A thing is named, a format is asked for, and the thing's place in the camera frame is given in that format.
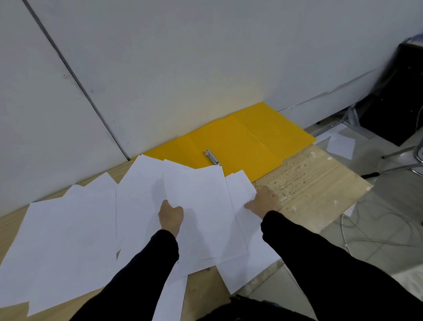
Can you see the person's right forearm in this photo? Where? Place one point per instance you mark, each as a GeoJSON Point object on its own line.
{"type": "Point", "coordinates": [330, 271]}

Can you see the person's left forearm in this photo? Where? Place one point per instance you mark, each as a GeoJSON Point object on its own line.
{"type": "Point", "coordinates": [138, 281]}

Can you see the yellow folder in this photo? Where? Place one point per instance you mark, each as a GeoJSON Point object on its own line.
{"type": "Point", "coordinates": [257, 135]}

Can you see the person's leg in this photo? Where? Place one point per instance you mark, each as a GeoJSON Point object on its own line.
{"type": "Point", "coordinates": [251, 311]}

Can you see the person's left hand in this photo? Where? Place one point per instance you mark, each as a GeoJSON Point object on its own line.
{"type": "Point", "coordinates": [171, 218]}

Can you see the metal stand base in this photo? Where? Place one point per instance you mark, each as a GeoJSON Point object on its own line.
{"type": "Point", "coordinates": [396, 168]}

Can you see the silver metal folder clip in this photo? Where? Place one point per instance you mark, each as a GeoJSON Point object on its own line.
{"type": "Point", "coordinates": [212, 157]}

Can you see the white paper sheet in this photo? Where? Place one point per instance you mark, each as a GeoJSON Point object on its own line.
{"type": "Point", "coordinates": [327, 134]}
{"type": "Point", "coordinates": [341, 146]}

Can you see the gathered white papers stack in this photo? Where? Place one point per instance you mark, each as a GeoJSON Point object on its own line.
{"type": "Point", "coordinates": [201, 205]}

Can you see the pile of white papers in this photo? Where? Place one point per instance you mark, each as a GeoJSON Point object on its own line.
{"type": "Point", "coordinates": [66, 231]}

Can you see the person's right hand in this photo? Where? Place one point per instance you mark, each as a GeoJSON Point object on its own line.
{"type": "Point", "coordinates": [266, 201]}

